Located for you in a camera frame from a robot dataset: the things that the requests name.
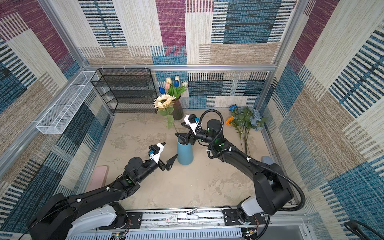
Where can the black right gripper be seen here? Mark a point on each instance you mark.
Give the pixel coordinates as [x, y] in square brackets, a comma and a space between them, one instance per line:
[190, 136]

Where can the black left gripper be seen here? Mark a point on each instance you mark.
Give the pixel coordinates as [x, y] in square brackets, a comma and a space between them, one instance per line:
[168, 165]

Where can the teal cylindrical vase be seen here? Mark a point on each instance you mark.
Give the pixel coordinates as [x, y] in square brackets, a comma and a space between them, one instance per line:
[185, 153]

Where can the pink ribbed glass vase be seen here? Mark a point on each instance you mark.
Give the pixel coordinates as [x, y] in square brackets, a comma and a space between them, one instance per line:
[178, 110]

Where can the cream dahlia flower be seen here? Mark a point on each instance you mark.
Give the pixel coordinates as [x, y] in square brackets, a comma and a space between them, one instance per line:
[164, 104]

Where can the orange marigold flower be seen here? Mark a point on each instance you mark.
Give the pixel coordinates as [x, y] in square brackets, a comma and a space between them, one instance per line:
[230, 120]

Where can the blue rose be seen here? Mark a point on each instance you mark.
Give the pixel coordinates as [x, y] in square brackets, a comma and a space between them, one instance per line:
[233, 108]

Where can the yellow tulip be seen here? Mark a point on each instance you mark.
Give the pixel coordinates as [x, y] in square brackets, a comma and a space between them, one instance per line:
[169, 80]

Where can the dusty blue hydrangea bunch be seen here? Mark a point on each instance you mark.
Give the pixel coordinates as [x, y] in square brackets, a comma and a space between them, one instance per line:
[245, 120]

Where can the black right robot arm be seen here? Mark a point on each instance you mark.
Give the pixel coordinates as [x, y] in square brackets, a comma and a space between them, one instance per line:
[274, 191]

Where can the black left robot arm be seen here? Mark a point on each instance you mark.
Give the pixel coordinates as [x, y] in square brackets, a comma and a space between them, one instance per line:
[62, 217]

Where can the pink glasses case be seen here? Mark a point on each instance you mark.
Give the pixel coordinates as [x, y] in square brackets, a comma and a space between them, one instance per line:
[98, 178]

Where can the blue glasses case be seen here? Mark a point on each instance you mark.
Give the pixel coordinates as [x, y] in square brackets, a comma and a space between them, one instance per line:
[267, 160]

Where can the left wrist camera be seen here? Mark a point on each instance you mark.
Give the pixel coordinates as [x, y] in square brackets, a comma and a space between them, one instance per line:
[155, 156]

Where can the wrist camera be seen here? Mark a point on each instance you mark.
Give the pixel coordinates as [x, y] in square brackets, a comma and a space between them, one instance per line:
[193, 123]
[155, 156]

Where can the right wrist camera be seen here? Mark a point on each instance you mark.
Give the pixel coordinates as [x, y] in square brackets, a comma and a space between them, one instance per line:
[193, 123]

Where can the black wire mesh shelf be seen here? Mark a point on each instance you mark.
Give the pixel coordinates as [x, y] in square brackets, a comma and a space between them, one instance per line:
[131, 90]

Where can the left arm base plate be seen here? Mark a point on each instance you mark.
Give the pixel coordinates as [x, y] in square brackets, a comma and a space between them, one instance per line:
[129, 220]

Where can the aluminium mounting rail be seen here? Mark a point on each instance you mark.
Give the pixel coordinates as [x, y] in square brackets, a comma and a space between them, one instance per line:
[197, 219]

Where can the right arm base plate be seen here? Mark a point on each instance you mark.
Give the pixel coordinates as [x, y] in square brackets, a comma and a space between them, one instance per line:
[234, 217]

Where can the white wire mesh basket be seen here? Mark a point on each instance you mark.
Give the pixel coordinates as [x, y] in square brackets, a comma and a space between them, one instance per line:
[58, 117]

